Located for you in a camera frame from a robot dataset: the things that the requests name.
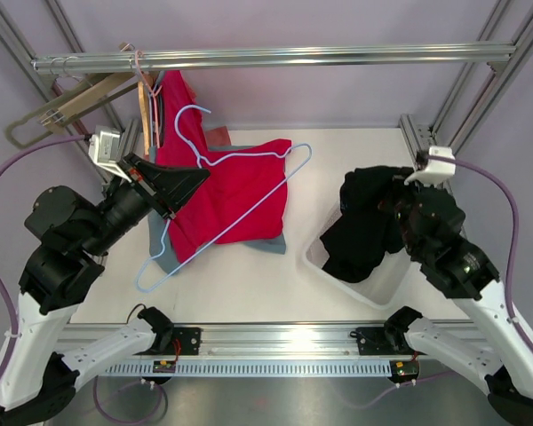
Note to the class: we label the olive green hanger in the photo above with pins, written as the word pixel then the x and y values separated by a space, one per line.
pixel 28 131

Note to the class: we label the red t shirt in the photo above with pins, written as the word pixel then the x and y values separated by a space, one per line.
pixel 221 209

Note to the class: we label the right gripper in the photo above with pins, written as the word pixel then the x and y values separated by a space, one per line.
pixel 409 213

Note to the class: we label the grey t shirt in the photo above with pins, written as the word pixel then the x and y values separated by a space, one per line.
pixel 266 246

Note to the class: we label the white slotted cable duct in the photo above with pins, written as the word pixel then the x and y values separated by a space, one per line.
pixel 252 368

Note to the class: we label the black t shirt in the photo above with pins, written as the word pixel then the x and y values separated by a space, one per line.
pixel 359 240

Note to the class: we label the tan wooden clip hanger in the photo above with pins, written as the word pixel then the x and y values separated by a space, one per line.
pixel 93 92

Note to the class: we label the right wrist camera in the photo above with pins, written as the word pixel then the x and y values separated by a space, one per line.
pixel 434 166

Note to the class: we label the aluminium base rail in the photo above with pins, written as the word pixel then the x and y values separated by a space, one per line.
pixel 283 340

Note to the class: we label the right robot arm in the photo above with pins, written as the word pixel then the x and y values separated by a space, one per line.
pixel 430 222

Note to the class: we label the white plastic basket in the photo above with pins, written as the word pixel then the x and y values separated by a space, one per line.
pixel 378 290

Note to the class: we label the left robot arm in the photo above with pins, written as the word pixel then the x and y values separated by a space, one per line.
pixel 36 381

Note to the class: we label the pink hanger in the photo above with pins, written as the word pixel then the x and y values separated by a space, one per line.
pixel 155 116

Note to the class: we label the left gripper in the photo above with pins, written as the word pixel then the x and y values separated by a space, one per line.
pixel 148 186

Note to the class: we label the aluminium hanging rail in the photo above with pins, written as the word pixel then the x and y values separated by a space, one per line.
pixel 117 62

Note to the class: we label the dusty pink garment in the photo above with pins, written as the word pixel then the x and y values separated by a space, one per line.
pixel 217 135

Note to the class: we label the light blue wire hanger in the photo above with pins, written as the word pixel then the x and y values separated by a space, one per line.
pixel 150 275

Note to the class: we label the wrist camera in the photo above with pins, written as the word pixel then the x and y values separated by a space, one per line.
pixel 103 151
pixel 434 166

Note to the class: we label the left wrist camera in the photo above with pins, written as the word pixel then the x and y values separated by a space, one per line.
pixel 103 151

